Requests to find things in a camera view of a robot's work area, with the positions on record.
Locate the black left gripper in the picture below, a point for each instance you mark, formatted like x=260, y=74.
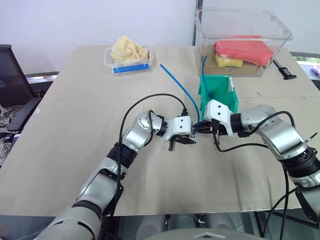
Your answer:
x=172, y=144

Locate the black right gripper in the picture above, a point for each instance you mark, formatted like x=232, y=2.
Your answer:
x=216, y=128

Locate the white coupler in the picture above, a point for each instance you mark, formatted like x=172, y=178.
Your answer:
x=193, y=136

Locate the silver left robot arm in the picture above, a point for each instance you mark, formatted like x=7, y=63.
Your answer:
x=135, y=135

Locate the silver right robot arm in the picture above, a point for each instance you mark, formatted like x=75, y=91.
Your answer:
x=282, y=135

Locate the green plastic bin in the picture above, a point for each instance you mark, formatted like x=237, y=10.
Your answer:
x=220, y=90

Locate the yellow sponge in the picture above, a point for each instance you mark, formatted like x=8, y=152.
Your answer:
x=227, y=62

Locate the red cloth bundle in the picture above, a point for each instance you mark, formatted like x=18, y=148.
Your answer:
x=245, y=50

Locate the blue plastic strip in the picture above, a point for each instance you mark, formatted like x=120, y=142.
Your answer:
x=130, y=68

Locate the grey robot torso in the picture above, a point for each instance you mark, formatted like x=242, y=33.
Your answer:
x=200, y=235

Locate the black hand tool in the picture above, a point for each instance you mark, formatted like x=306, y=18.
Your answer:
x=285, y=72

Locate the small clear plastic container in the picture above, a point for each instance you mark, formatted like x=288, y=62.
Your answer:
x=109, y=63

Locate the yellow crumpled cloth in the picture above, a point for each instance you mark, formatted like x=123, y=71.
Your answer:
x=125, y=50

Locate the large clear plastic container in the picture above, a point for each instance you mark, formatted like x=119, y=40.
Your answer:
x=250, y=25

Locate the pink patterned item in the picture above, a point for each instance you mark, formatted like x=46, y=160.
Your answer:
x=316, y=69

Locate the plaid cloth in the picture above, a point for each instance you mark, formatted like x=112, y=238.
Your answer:
x=5, y=147

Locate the black office chair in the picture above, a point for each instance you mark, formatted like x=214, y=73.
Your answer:
x=10, y=75

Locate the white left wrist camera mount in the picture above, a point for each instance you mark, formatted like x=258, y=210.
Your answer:
x=181, y=123

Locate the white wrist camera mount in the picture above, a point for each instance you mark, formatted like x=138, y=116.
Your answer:
x=218, y=111
x=181, y=123

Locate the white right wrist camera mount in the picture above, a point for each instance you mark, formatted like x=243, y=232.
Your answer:
x=218, y=111

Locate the black vertical post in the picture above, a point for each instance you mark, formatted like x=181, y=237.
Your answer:
x=193, y=33

